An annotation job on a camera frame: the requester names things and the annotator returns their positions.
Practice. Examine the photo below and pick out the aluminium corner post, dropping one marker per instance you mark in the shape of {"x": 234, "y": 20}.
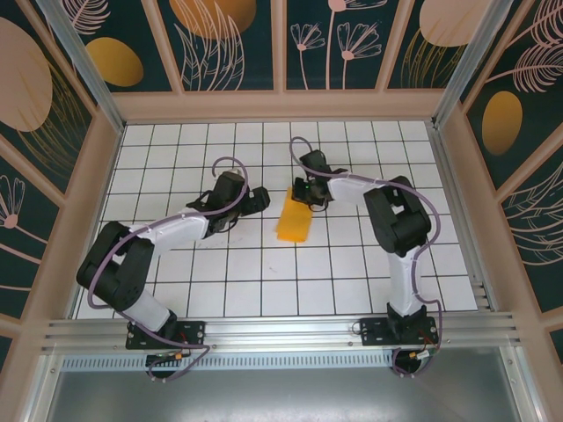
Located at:
{"x": 470, "y": 57}
{"x": 79, "y": 61}

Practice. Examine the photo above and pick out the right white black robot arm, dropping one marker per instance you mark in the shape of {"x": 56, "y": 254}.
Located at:
{"x": 402, "y": 281}

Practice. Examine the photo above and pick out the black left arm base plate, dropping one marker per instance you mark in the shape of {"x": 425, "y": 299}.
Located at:
{"x": 193, "y": 334}

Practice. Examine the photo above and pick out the wall panel single pink flower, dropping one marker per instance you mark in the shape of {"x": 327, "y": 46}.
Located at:
{"x": 22, "y": 264}

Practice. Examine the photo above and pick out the aluminium frame bar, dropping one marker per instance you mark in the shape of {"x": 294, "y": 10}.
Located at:
{"x": 523, "y": 387}
{"x": 41, "y": 391}

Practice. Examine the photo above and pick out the long aluminium mounting rail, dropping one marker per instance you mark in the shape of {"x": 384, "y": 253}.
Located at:
{"x": 281, "y": 332}

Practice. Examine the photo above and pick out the wall panel pink leaf outlines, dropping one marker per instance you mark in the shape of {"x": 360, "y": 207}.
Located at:
{"x": 541, "y": 264}

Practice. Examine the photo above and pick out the grey metal sheet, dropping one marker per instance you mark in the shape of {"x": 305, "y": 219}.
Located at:
{"x": 281, "y": 395}

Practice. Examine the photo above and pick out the wall panel orange circle leaves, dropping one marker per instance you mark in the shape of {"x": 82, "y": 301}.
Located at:
{"x": 255, "y": 53}

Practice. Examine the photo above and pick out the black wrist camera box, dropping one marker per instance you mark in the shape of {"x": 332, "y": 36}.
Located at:
{"x": 259, "y": 201}
{"x": 303, "y": 191}

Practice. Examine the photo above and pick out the wall panel large pink disc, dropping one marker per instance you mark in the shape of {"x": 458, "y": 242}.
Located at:
{"x": 26, "y": 88}

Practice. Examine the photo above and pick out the wall panel oval and feathers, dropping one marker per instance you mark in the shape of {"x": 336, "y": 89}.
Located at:
{"x": 541, "y": 132}

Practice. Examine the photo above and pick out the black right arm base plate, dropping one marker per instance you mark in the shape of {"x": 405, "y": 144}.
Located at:
{"x": 374, "y": 332}

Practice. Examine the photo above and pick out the orange paper sheet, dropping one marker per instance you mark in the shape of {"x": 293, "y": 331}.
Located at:
{"x": 292, "y": 224}

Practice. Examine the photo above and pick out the wall panel pink circle stems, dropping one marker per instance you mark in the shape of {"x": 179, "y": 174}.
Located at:
{"x": 413, "y": 66}

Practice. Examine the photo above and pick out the wall panel with orange oval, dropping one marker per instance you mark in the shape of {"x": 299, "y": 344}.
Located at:
{"x": 132, "y": 26}

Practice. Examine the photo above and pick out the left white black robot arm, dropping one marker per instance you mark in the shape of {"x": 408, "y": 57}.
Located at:
{"x": 167, "y": 235}

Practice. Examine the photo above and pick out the wall panel with pink flowers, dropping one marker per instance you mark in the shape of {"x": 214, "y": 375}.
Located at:
{"x": 316, "y": 66}

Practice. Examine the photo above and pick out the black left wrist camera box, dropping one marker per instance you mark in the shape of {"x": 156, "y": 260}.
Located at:
{"x": 259, "y": 201}

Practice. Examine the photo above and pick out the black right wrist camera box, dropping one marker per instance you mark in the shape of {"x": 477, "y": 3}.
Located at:
{"x": 303, "y": 191}

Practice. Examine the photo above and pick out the aluminium side rail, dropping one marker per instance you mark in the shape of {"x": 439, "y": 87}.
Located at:
{"x": 457, "y": 211}

